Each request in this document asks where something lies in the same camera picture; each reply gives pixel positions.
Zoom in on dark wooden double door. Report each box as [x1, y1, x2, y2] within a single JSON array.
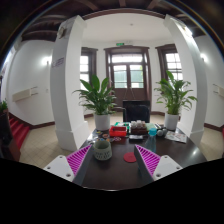
[[103, 45, 152, 108]]

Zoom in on red plastic box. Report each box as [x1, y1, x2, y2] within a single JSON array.
[[109, 125, 128, 138]]

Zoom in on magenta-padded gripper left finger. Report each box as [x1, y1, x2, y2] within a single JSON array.
[[43, 144, 96, 187]]

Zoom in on grey patterned ceramic cup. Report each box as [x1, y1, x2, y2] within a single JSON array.
[[92, 138, 113, 162]]

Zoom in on green flat packet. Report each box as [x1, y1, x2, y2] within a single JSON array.
[[145, 122, 158, 132]]

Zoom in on leafy plant in white pot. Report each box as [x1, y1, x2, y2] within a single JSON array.
[[73, 73, 118, 132], [153, 69, 198, 132]]

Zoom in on dark framed window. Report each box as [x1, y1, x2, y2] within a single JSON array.
[[155, 43, 184, 81], [79, 47, 99, 91]]

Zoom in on white wall radiator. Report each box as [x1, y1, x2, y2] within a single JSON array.
[[213, 83, 224, 98], [12, 85, 39, 103]]

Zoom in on black chair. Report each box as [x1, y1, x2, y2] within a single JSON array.
[[122, 99, 151, 124]]

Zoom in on flat round red coaster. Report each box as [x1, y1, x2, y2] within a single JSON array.
[[123, 151, 138, 164]]

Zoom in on grey round headphones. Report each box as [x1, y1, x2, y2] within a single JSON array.
[[156, 127, 168, 138]]

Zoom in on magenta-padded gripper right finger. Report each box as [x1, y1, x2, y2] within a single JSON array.
[[133, 144, 184, 183]]

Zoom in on printed magazine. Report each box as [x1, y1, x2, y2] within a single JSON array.
[[164, 130, 188, 144]]

